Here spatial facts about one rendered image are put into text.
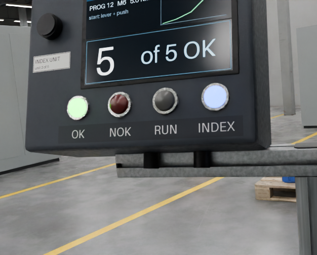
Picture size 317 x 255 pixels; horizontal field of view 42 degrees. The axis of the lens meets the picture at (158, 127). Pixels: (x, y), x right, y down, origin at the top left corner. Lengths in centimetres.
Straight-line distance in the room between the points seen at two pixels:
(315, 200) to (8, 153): 634
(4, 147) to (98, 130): 622
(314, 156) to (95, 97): 23
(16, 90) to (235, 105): 644
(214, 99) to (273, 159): 10
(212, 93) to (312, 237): 19
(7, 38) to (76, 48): 635
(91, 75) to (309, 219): 28
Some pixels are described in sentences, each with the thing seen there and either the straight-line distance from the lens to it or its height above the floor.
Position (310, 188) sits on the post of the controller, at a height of 101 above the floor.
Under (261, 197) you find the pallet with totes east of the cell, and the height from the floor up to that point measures 3.
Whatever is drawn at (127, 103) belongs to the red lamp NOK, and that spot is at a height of 112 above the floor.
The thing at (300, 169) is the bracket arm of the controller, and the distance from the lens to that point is 44.
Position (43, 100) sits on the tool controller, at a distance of 48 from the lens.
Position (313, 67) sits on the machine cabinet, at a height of 117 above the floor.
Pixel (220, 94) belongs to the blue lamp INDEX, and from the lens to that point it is 38.
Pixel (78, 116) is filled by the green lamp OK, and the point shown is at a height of 111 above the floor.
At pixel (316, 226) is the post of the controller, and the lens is 46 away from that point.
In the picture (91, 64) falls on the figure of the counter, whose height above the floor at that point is 116.
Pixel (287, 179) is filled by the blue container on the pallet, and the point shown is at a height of 18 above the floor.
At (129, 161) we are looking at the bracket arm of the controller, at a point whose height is 104.
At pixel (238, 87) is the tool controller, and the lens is 38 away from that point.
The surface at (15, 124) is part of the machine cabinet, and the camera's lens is 672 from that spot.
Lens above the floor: 113
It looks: 6 degrees down
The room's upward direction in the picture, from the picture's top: 6 degrees counter-clockwise
